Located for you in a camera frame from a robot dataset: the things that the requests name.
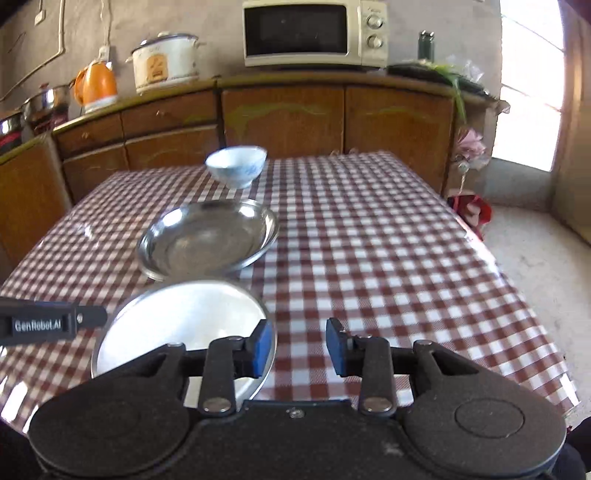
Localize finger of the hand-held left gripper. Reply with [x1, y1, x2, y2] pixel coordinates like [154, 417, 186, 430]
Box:
[0, 298, 108, 330]

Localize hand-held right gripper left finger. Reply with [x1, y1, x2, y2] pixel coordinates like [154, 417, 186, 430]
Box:
[134, 319, 273, 416]

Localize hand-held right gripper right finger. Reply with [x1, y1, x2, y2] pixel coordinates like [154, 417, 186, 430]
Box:
[325, 318, 465, 415]

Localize medium steel plate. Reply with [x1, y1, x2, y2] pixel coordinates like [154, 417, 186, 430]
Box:
[90, 278, 278, 407]

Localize large steel plate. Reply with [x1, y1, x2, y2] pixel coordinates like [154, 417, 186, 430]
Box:
[137, 199, 280, 282]

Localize red white checkered tablecloth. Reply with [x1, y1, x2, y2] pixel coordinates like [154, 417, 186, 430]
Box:
[0, 150, 578, 435]

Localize single door wooden corner cabinet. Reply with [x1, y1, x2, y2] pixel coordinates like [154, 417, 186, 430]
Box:
[0, 134, 75, 282]

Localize white bowl with blue pattern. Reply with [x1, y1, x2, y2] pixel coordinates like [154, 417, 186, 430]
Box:
[205, 145, 268, 189]

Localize red bag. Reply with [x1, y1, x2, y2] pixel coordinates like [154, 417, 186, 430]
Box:
[447, 194, 494, 241]

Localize steel pot with brown lid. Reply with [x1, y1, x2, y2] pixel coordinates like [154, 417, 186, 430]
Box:
[0, 111, 26, 148]

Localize red induction cooker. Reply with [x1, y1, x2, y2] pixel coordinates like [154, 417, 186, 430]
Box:
[32, 111, 72, 137]

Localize double door wooden cabinet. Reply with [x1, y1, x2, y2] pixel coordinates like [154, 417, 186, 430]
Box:
[217, 71, 499, 197]

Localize orange electric kettle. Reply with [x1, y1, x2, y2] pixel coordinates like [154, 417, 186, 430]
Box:
[73, 59, 120, 114]

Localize pink cloth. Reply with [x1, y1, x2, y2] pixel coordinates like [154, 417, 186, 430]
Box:
[455, 128, 488, 169]

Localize white rice cooker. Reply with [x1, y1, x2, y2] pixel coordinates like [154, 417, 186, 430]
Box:
[126, 31, 205, 95]

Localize green onions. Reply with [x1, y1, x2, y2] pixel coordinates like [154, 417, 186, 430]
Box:
[434, 62, 467, 125]

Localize dark flat tray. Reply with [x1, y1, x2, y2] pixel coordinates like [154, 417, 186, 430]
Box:
[388, 62, 490, 95]

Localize clear plastic bag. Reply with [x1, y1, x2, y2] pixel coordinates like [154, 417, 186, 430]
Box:
[445, 54, 485, 88]

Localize bright window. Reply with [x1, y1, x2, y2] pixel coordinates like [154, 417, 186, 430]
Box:
[492, 9, 566, 174]

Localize cream microwave oven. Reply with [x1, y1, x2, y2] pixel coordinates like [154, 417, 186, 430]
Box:
[242, 0, 389, 70]

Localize steel pot with handles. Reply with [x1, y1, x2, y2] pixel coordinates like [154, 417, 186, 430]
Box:
[21, 83, 75, 127]

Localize grey wall pipe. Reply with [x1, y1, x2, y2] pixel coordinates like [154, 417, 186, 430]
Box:
[0, 0, 63, 102]

